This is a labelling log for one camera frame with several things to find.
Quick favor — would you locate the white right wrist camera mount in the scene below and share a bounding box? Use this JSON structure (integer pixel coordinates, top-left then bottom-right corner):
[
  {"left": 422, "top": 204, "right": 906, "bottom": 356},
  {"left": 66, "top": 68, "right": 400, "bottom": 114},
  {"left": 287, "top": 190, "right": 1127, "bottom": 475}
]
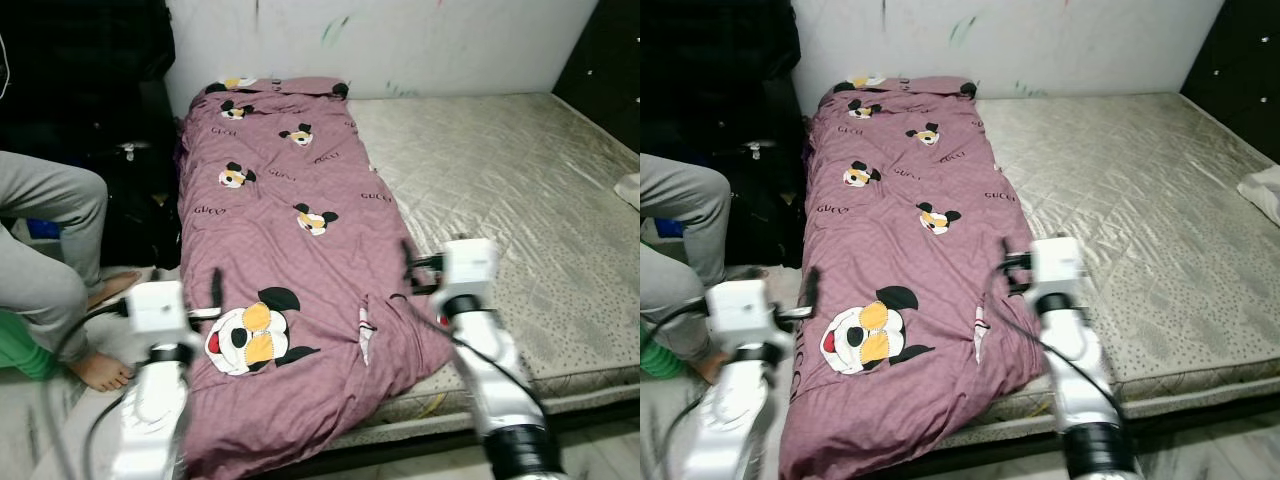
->
[
  {"left": 1030, "top": 236, "right": 1089, "bottom": 306},
  {"left": 440, "top": 238, "right": 501, "bottom": 311}
]

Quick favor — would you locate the green plastic stool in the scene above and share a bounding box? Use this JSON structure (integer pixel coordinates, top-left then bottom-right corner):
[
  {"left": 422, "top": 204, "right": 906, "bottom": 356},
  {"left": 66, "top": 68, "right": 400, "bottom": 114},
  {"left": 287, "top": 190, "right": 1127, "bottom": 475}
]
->
[
  {"left": 0, "top": 310, "right": 61, "bottom": 381},
  {"left": 640, "top": 320, "right": 681, "bottom": 381}
]

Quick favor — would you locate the pink cartoon mouse blanket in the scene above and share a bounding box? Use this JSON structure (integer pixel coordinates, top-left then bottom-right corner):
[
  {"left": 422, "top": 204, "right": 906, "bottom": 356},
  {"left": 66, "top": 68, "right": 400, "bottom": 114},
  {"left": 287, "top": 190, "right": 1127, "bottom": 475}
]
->
[
  {"left": 175, "top": 75, "right": 453, "bottom": 480},
  {"left": 778, "top": 75, "right": 1051, "bottom": 480}
]

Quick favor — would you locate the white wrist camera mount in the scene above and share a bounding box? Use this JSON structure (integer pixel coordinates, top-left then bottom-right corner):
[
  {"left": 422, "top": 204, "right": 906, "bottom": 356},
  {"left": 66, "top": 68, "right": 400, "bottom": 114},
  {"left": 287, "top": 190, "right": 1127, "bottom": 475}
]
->
[
  {"left": 440, "top": 238, "right": 501, "bottom": 311},
  {"left": 125, "top": 280, "right": 196, "bottom": 356},
  {"left": 1030, "top": 236, "right": 1089, "bottom": 306},
  {"left": 705, "top": 280, "right": 791, "bottom": 361}
]

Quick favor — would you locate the black tufted headboard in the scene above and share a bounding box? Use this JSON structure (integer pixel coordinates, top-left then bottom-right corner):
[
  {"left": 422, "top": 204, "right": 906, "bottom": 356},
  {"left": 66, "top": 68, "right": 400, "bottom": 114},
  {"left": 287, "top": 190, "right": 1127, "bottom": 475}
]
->
[
  {"left": 1180, "top": 0, "right": 1280, "bottom": 166},
  {"left": 553, "top": 0, "right": 641, "bottom": 151}
]

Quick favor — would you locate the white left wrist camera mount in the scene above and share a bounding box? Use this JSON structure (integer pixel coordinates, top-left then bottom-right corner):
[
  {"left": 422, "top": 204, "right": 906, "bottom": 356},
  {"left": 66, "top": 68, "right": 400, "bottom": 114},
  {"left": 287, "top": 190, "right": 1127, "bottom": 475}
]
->
[
  {"left": 705, "top": 280, "right": 791, "bottom": 361},
  {"left": 125, "top": 280, "right": 196, "bottom": 356}
]

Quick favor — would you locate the person in grey trousers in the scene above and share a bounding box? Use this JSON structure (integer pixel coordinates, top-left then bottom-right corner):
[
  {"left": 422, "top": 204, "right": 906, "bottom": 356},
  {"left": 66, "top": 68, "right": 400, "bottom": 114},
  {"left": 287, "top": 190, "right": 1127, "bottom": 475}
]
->
[
  {"left": 0, "top": 150, "right": 136, "bottom": 393},
  {"left": 640, "top": 153, "right": 746, "bottom": 386}
]

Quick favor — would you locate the grey quilted mattress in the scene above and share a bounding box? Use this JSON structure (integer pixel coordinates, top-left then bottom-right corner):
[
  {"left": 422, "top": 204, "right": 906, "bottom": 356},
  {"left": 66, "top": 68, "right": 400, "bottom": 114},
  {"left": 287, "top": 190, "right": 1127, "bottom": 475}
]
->
[
  {"left": 330, "top": 92, "right": 641, "bottom": 451},
  {"left": 945, "top": 92, "right": 1280, "bottom": 451}
]

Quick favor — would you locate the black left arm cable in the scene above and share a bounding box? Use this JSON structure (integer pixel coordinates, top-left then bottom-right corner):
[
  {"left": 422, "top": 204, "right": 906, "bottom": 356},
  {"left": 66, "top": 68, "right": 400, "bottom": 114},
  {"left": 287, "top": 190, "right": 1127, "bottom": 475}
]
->
[
  {"left": 640, "top": 300, "right": 716, "bottom": 480},
  {"left": 45, "top": 300, "right": 131, "bottom": 480}
]

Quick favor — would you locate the black bag pile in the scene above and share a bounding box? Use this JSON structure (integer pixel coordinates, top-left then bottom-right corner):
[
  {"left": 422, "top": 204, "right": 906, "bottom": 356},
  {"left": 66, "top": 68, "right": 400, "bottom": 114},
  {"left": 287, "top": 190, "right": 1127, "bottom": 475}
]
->
[
  {"left": 640, "top": 0, "right": 806, "bottom": 269},
  {"left": 0, "top": 0, "right": 183, "bottom": 271}
]

